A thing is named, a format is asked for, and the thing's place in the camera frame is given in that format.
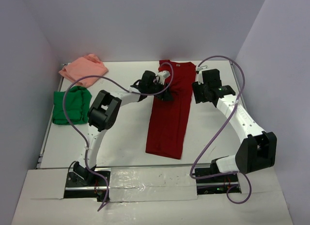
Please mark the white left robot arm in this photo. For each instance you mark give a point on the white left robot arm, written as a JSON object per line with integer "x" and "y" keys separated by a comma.
{"x": 104, "y": 111}

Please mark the pink t-shirt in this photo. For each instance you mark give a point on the pink t-shirt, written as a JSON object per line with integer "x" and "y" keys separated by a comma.
{"x": 87, "y": 65}

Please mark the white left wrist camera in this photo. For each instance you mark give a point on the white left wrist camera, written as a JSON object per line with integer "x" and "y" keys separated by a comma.
{"x": 163, "y": 75}

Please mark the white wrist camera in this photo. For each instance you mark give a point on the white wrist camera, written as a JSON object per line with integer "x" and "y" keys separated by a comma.
{"x": 163, "y": 75}
{"x": 199, "y": 70}

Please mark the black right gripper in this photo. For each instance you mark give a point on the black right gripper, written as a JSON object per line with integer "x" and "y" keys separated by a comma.
{"x": 198, "y": 97}

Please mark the green t-shirt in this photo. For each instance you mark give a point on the green t-shirt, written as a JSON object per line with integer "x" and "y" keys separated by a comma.
{"x": 77, "y": 105}

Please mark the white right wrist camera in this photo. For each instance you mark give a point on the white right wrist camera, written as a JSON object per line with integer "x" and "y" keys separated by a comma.
{"x": 199, "y": 70}

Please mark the red t-shirt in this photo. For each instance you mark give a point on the red t-shirt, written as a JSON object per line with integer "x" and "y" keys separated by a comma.
{"x": 168, "y": 121}

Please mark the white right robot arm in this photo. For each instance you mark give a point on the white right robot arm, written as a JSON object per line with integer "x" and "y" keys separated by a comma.
{"x": 257, "y": 150}

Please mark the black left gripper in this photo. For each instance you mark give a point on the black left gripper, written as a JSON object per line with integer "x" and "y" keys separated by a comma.
{"x": 165, "y": 96}

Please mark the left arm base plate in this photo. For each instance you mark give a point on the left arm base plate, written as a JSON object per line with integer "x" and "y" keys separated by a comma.
{"x": 79, "y": 177}

